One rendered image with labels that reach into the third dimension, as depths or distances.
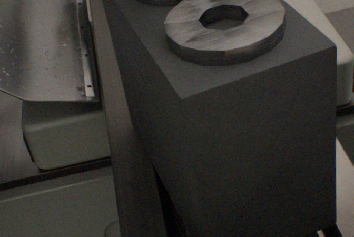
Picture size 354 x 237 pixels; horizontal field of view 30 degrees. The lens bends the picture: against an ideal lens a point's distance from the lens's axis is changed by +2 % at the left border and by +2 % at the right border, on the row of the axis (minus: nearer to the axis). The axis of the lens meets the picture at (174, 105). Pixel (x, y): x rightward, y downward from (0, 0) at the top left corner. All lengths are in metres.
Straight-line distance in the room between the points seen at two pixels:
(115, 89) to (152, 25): 0.27
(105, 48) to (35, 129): 0.17
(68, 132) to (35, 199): 0.13
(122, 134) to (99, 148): 0.27
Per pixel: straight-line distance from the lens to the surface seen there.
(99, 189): 1.02
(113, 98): 0.77
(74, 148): 0.97
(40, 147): 0.97
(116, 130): 0.72
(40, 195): 1.02
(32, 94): 0.91
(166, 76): 0.46
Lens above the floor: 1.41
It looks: 37 degrees down
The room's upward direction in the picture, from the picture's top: 10 degrees counter-clockwise
